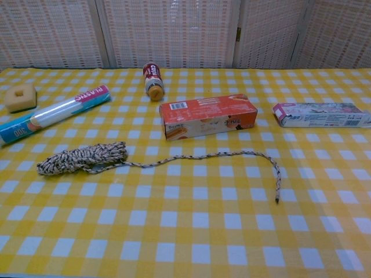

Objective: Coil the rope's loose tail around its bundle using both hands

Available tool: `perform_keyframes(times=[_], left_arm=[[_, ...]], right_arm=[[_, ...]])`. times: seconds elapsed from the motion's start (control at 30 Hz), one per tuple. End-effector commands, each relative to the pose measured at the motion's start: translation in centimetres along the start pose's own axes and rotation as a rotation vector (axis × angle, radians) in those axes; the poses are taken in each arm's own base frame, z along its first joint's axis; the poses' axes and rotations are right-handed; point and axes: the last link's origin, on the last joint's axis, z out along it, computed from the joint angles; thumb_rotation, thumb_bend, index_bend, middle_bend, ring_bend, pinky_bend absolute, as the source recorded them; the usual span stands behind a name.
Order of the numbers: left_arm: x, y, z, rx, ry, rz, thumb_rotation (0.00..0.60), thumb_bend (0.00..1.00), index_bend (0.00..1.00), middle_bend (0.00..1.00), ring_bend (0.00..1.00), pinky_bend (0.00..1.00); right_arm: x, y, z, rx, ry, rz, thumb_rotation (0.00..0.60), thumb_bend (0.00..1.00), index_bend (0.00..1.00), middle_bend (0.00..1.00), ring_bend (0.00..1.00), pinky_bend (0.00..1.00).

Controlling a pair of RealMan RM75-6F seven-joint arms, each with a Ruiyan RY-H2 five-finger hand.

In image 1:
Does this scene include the Costa coffee bottle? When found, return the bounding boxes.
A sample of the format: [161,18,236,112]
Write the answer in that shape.
[142,61,166,102]

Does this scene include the twine rope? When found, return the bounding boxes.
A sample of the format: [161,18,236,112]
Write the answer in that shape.
[36,141,282,204]

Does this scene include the floral printed long box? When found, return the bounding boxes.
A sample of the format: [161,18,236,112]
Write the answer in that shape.
[271,102,371,129]

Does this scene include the yellow white checkered tablecloth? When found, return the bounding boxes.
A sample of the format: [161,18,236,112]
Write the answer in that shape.
[0,68,371,278]

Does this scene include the blue pink tube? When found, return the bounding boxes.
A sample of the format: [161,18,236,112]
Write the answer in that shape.
[0,84,112,148]

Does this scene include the yellow square sponge with hole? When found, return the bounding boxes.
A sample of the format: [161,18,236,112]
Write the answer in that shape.
[4,85,38,114]

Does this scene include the orange cardboard box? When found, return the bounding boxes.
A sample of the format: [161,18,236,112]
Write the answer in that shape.
[158,93,259,141]

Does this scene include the woven folding screen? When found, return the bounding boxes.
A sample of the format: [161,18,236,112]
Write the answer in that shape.
[0,0,371,70]

